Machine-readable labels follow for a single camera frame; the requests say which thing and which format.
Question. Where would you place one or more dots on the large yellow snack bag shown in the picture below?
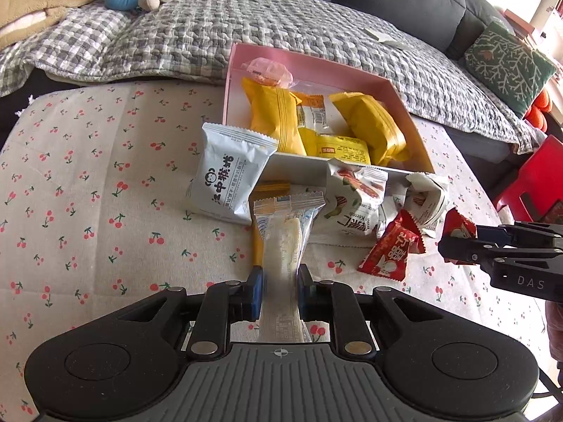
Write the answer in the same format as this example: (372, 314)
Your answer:
(379, 120)

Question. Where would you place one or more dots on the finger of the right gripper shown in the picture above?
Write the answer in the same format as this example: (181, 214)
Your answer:
(462, 248)
(490, 231)

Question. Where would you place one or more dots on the green patterned cushion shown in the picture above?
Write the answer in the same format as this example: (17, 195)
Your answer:
(512, 70)

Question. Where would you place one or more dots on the red candy packet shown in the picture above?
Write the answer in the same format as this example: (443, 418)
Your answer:
(455, 226)
(388, 258)

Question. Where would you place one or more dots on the pink shallow cardboard box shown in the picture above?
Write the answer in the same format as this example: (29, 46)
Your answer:
(317, 79)

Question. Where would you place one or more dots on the white paper on sofa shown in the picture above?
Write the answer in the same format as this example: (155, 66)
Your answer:
(385, 39)

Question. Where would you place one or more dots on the yellow snack packet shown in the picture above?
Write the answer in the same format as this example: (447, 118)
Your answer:
(344, 148)

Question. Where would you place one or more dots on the red plastic stool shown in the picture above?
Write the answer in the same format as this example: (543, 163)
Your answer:
(535, 195)

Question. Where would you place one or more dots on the pink wafer snack packet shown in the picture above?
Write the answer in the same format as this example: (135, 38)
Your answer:
(269, 72)

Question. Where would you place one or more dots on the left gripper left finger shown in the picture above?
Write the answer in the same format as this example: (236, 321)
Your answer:
(222, 305)

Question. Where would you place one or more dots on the grey checkered sofa blanket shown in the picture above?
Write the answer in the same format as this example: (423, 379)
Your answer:
(192, 40)

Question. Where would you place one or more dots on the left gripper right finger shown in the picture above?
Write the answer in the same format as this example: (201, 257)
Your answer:
(345, 311)

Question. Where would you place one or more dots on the clear white rice cracker packet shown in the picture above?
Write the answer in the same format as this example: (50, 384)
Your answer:
(284, 224)

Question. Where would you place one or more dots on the white red fruit snack packet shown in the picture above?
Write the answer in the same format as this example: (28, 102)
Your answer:
(353, 196)

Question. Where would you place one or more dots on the orange plush pumpkin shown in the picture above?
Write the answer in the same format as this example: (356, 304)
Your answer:
(536, 113)

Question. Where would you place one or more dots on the yellow ribbed snack bag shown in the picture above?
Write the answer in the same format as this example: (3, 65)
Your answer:
(274, 113)

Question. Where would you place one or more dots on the white newsprint snack packet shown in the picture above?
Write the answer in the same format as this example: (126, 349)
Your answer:
(423, 195)

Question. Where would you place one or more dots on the white blue cake packet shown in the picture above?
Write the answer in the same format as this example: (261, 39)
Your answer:
(231, 164)

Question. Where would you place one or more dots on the orange clear snack packet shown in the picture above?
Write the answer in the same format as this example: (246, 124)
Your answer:
(311, 113)

